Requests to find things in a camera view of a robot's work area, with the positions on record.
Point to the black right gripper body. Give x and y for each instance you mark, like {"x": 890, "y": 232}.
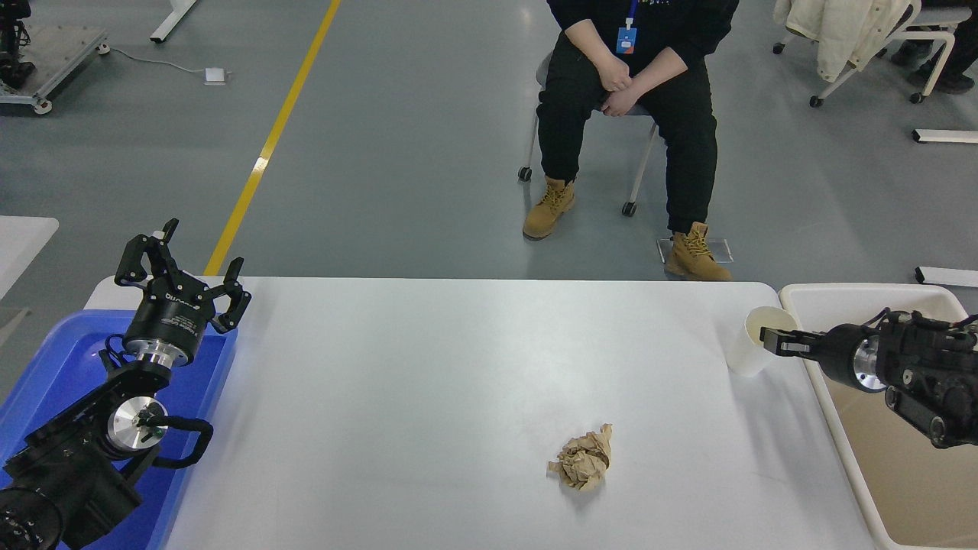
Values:
{"x": 838, "y": 355}

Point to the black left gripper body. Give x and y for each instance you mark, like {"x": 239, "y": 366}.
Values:
{"x": 170, "y": 317}

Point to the white paper cup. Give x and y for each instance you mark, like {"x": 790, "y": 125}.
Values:
{"x": 745, "y": 355}

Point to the tan paper ball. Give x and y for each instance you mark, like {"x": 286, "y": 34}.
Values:
{"x": 584, "y": 462}

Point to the person's right forearm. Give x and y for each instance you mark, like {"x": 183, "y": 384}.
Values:
{"x": 587, "y": 42}

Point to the person's left forearm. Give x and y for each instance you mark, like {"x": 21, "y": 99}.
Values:
{"x": 661, "y": 67}

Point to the person's left hand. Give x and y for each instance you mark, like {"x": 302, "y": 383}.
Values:
{"x": 623, "y": 101}

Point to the person's right hand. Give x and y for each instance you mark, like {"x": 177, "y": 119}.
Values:
{"x": 613, "y": 75}

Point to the large pale plastic bin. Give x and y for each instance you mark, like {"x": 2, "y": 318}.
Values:
{"x": 863, "y": 458}

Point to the blue plastic tray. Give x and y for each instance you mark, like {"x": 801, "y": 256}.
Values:
{"x": 69, "y": 359}

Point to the white side table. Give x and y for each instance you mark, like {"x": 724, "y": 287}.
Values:
{"x": 23, "y": 244}

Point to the white floor bar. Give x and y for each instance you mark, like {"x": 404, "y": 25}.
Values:
{"x": 947, "y": 276}
{"x": 947, "y": 136}

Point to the grey rolling office chair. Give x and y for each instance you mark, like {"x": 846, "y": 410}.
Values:
{"x": 629, "y": 208}

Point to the person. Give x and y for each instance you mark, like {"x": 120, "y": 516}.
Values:
{"x": 688, "y": 130}
{"x": 959, "y": 46}

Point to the grey platform cart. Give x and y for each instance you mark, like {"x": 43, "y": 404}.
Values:
{"x": 65, "y": 46}

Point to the white table leg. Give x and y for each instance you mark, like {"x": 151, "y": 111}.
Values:
{"x": 172, "y": 19}

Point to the black machine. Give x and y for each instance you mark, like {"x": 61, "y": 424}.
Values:
{"x": 11, "y": 53}

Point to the cream jacket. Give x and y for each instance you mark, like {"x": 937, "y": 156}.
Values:
{"x": 840, "y": 34}

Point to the white frame office chair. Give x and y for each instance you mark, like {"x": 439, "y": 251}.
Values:
{"x": 936, "y": 46}

